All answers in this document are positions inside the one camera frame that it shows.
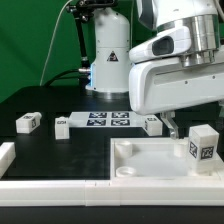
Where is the black cable bundle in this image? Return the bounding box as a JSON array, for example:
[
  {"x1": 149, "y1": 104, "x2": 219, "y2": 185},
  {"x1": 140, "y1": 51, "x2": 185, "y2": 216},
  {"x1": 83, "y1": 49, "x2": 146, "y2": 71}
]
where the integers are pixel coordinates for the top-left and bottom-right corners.
[{"x1": 44, "y1": 68, "x2": 92, "y2": 88}]

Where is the white square tabletop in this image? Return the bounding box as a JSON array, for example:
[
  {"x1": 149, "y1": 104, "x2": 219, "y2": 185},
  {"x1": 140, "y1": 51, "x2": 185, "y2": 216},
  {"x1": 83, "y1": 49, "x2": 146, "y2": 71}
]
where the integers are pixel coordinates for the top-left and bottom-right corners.
[{"x1": 110, "y1": 138, "x2": 220, "y2": 180}]

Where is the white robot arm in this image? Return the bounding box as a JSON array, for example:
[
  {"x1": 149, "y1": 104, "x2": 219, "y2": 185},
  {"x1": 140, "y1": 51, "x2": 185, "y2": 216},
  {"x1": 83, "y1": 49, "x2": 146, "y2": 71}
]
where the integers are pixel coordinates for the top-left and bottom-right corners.
[{"x1": 86, "y1": 0, "x2": 224, "y2": 138}]

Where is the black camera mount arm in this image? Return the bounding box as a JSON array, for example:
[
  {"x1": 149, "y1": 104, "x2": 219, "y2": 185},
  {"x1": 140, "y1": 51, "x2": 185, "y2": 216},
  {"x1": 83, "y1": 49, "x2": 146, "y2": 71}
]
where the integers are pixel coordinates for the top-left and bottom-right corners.
[{"x1": 65, "y1": 0, "x2": 118, "y2": 69}]

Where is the white cable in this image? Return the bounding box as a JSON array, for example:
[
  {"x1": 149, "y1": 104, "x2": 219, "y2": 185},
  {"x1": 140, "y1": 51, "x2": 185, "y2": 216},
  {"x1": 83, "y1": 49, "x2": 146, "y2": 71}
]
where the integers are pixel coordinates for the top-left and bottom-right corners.
[{"x1": 39, "y1": 0, "x2": 73, "y2": 87}]

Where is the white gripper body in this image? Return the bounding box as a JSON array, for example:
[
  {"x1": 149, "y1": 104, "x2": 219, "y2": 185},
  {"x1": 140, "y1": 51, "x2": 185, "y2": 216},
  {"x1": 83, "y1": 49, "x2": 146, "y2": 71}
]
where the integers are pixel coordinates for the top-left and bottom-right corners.
[{"x1": 129, "y1": 25, "x2": 224, "y2": 115}]

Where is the white marker plate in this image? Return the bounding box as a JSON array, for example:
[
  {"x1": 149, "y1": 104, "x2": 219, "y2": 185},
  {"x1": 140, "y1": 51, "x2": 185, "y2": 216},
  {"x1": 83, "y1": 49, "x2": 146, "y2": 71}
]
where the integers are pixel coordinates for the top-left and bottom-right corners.
[{"x1": 69, "y1": 111, "x2": 144, "y2": 128}]

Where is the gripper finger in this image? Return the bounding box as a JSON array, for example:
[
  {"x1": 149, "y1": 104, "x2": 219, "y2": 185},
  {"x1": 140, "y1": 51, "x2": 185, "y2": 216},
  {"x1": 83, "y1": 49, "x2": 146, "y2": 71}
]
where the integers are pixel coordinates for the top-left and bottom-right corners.
[{"x1": 160, "y1": 111, "x2": 179, "y2": 139}]

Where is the white U-shaped fence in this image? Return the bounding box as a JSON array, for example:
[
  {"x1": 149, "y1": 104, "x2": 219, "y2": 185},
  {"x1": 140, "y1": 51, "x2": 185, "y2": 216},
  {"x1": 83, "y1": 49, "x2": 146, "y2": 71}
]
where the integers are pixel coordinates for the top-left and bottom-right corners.
[{"x1": 0, "y1": 140, "x2": 224, "y2": 207}]

